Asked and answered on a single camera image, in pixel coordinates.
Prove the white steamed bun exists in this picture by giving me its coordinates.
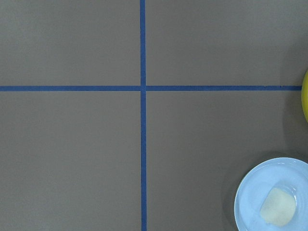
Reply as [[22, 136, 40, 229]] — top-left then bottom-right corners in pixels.
[[260, 188, 296, 227]]

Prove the yellow bamboo steamer basket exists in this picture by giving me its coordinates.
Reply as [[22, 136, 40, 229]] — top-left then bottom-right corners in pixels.
[[301, 71, 308, 122]]

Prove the light blue plate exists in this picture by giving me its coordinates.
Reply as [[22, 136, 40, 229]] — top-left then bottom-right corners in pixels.
[[234, 157, 308, 231]]

